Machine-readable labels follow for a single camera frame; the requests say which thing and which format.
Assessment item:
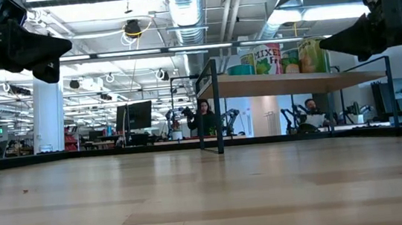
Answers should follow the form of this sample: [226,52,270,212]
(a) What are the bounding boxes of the tall green oranges can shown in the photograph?
[296,35,331,77]

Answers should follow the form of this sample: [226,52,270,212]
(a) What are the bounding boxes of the short green orange can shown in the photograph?
[280,48,302,75]

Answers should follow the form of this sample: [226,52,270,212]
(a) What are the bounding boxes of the mixed fruit can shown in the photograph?
[252,42,284,77]

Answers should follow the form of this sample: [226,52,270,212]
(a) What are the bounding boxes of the short teal can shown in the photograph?
[226,63,257,78]

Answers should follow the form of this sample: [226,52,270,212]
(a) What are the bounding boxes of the white square pillar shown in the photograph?
[26,72,70,156]

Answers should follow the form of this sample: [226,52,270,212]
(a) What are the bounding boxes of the red cabinet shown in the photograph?
[62,124,77,152]

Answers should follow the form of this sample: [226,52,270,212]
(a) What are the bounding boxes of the person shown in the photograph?
[296,95,334,132]
[183,97,219,139]

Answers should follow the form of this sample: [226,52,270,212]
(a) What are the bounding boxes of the black computer monitor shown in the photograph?
[112,100,157,148]

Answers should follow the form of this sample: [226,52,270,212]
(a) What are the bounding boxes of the yellow carrots can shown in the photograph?
[238,51,257,76]

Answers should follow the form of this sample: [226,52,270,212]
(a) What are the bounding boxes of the white plant pot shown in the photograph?
[171,129,185,142]

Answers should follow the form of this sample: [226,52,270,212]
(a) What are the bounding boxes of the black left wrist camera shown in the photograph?
[0,0,30,28]

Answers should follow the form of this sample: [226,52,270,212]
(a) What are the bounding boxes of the wooden shelf black frame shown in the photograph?
[167,39,402,160]

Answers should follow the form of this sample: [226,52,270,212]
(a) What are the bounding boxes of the black ceiling cable reel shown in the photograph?
[122,18,144,39]

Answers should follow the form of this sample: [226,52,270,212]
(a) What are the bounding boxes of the ribbed silver duct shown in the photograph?
[163,0,214,79]

